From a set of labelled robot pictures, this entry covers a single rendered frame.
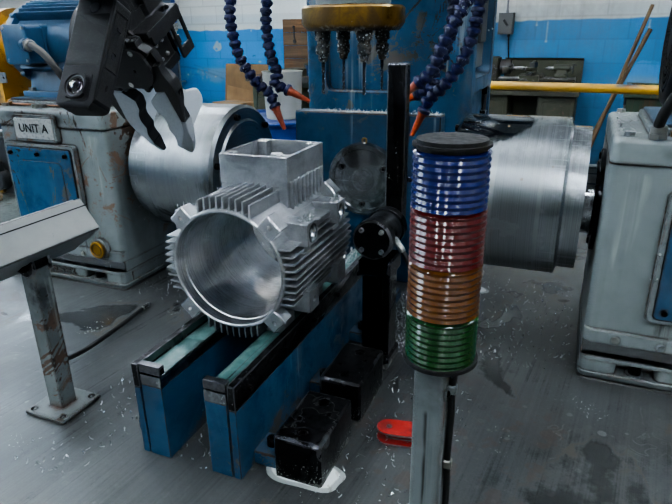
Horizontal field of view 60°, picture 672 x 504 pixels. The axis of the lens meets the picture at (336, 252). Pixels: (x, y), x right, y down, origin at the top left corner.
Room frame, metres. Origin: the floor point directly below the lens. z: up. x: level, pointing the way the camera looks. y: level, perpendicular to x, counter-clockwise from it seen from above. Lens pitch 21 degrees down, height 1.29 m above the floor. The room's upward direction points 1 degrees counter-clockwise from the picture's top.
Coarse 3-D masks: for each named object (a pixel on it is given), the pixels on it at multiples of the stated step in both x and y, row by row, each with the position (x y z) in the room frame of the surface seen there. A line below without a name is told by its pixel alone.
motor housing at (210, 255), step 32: (224, 192) 0.69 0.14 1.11; (256, 192) 0.71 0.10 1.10; (192, 224) 0.70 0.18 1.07; (224, 224) 0.80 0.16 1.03; (256, 224) 0.65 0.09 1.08; (320, 224) 0.74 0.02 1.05; (192, 256) 0.72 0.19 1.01; (224, 256) 0.79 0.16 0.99; (256, 256) 0.84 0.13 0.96; (288, 256) 0.64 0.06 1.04; (320, 256) 0.71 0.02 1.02; (192, 288) 0.70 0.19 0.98; (224, 288) 0.74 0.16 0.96; (256, 288) 0.77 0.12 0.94; (288, 288) 0.65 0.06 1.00; (224, 320) 0.68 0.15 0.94; (256, 320) 0.66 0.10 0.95
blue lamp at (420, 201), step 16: (416, 160) 0.42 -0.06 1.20; (432, 160) 0.41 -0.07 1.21; (448, 160) 0.41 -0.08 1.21; (464, 160) 0.40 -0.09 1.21; (480, 160) 0.41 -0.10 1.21; (416, 176) 0.42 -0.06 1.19; (432, 176) 0.41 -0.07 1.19; (448, 176) 0.41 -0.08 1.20; (464, 176) 0.40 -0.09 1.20; (480, 176) 0.41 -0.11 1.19; (416, 192) 0.42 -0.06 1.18; (432, 192) 0.41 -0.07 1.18; (448, 192) 0.40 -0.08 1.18; (464, 192) 0.40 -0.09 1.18; (480, 192) 0.41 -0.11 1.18; (416, 208) 0.42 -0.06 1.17; (432, 208) 0.41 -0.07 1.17; (448, 208) 0.40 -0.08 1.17; (464, 208) 0.40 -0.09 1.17; (480, 208) 0.41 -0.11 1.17
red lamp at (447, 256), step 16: (416, 224) 0.42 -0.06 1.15; (432, 224) 0.41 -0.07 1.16; (448, 224) 0.40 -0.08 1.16; (464, 224) 0.40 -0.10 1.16; (480, 224) 0.41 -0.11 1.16; (416, 240) 0.42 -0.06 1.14; (432, 240) 0.41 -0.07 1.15; (448, 240) 0.40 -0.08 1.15; (464, 240) 0.41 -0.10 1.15; (480, 240) 0.41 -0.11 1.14; (416, 256) 0.42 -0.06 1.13; (432, 256) 0.41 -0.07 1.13; (448, 256) 0.40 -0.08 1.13; (464, 256) 0.41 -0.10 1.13; (480, 256) 0.42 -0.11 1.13; (448, 272) 0.40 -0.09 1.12
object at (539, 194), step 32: (480, 128) 0.90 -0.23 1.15; (512, 128) 0.88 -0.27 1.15; (544, 128) 0.87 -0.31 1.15; (576, 128) 0.88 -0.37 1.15; (512, 160) 0.84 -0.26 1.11; (544, 160) 0.82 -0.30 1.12; (576, 160) 0.82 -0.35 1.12; (512, 192) 0.82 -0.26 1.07; (544, 192) 0.80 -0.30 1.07; (576, 192) 0.80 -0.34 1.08; (512, 224) 0.81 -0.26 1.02; (544, 224) 0.79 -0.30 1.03; (576, 224) 0.79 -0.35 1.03; (512, 256) 0.83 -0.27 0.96; (544, 256) 0.81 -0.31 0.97
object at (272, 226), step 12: (324, 192) 0.81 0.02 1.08; (336, 192) 0.81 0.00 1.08; (180, 216) 0.69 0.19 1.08; (276, 216) 0.66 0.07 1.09; (180, 228) 0.69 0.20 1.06; (264, 228) 0.65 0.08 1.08; (276, 228) 0.64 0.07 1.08; (192, 312) 0.69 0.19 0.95; (276, 312) 0.65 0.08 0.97; (288, 312) 0.66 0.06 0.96; (276, 324) 0.65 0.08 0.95
